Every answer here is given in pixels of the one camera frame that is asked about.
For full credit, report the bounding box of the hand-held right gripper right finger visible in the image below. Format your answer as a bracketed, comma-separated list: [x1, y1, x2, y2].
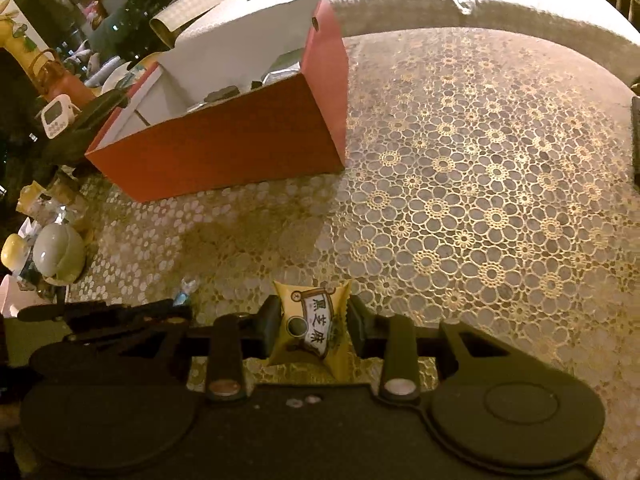
[347, 294, 523, 403]

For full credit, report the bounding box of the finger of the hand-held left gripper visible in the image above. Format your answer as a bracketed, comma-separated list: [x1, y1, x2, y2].
[66, 299, 194, 342]

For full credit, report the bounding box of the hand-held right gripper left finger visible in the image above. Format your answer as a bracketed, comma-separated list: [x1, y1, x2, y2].
[115, 295, 283, 402]

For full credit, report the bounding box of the yellow candy packet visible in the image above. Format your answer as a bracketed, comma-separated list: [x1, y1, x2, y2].
[265, 279, 352, 384]

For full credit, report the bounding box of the small clear blue wrapper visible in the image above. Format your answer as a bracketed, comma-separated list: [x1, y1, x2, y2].
[171, 276, 202, 310]

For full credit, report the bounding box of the red cardboard box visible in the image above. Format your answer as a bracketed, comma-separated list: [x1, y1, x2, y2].
[84, 0, 350, 205]

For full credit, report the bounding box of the silver foil packet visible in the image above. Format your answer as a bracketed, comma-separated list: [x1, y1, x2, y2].
[249, 65, 304, 92]

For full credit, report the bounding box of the pink cup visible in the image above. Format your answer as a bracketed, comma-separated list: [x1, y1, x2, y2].
[0, 274, 26, 317]

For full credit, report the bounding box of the white egg-shaped teapot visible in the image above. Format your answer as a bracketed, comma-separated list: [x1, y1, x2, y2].
[32, 222, 87, 285]

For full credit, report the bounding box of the yellow-capped bottle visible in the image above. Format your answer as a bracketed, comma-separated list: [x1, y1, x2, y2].
[0, 233, 32, 269]

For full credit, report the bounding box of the glass jar yellow label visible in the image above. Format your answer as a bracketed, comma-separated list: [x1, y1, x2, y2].
[17, 174, 91, 231]

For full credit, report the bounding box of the black tray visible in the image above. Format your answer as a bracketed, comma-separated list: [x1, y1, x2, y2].
[47, 87, 132, 166]

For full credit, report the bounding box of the white digital timer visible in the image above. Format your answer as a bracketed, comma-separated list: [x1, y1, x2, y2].
[38, 94, 82, 140]

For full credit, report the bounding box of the yellow container white lid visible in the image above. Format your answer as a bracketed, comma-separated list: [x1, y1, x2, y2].
[85, 55, 151, 94]

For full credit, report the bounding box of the yellow giraffe toy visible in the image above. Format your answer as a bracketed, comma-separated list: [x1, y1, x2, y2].
[0, 0, 49, 92]

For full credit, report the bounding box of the rolled white quilted cover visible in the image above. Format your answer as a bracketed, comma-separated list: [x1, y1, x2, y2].
[148, 0, 226, 47]

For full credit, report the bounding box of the wide black remote control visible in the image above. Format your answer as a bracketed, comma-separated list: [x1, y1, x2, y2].
[630, 94, 640, 186]

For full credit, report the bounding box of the white quilted sofa cover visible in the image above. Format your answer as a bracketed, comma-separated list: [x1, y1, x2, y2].
[177, 0, 640, 44]

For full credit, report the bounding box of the striped armrest cover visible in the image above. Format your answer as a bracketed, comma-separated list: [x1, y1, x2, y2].
[597, 0, 640, 32]

